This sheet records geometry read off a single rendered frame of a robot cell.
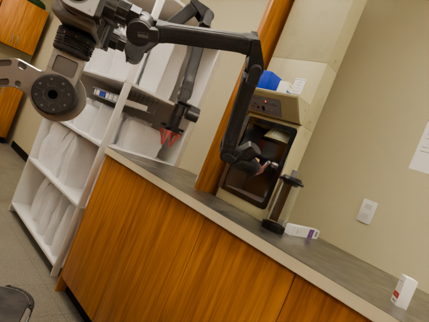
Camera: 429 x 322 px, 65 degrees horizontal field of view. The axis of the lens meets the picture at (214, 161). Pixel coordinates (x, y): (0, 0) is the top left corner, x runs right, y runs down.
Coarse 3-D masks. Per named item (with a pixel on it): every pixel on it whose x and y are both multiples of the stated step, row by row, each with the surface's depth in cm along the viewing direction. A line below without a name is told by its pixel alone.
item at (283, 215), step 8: (280, 184) 140; (288, 184) 138; (280, 192) 139; (288, 192) 138; (296, 192) 139; (272, 200) 142; (280, 200) 138; (288, 200) 138; (272, 208) 140; (280, 208) 138; (288, 208) 139; (272, 216) 139; (280, 216) 138; (288, 216) 140; (280, 224) 139
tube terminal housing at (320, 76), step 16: (272, 64) 172; (288, 64) 165; (304, 64) 159; (320, 64) 154; (288, 80) 163; (320, 80) 152; (304, 96) 155; (320, 96) 156; (304, 128) 154; (304, 144) 159; (288, 160) 153; (224, 192) 173; (240, 208) 164; (256, 208) 158
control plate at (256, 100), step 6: (258, 96) 161; (252, 102) 166; (258, 102) 163; (264, 102) 160; (270, 102) 157; (276, 102) 154; (252, 108) 168; (270, 108) 159; (276, 108) 156; (276, 114) 158
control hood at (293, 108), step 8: (256, 88) 160; (264, 96) 158; (272, 96) 155; (280, 96) 151; (288, 96) 147; (296, 96) 144; (288, 104) 150; (296, 104) 146; (304, 104) 149; (256, 112) 169; (288, 112) 152; (296, 112) 149; (304, 112) 151; (288, 120) 155; (296, 120) 151
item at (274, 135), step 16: (256, 128) 168; (272, 128) 161; (288, 128) 156; (240, 144) 172; (272, 144) 159; (288, 144) 154; (272, 160) 157; (240, 176) 167; (256, 176) 161; (272, 176) 155; (240, 192) 165; (256, 192) 159; (272, 192) 154
